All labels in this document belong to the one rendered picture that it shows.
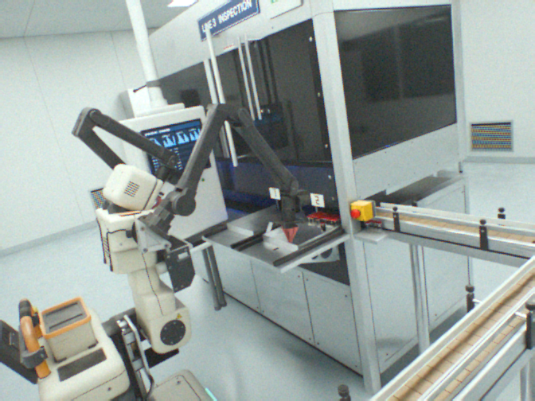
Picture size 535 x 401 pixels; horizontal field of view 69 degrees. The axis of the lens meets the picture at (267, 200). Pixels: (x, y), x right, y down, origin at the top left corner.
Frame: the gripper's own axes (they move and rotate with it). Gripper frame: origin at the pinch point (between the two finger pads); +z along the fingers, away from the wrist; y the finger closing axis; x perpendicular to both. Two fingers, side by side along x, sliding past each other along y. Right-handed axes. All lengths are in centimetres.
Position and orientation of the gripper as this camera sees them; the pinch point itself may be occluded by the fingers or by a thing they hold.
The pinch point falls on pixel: (290, 240)
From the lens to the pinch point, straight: 169.2
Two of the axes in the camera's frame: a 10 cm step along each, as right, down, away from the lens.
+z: 0.5, 9.8, 1.7
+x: -5.8, -1.2, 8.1
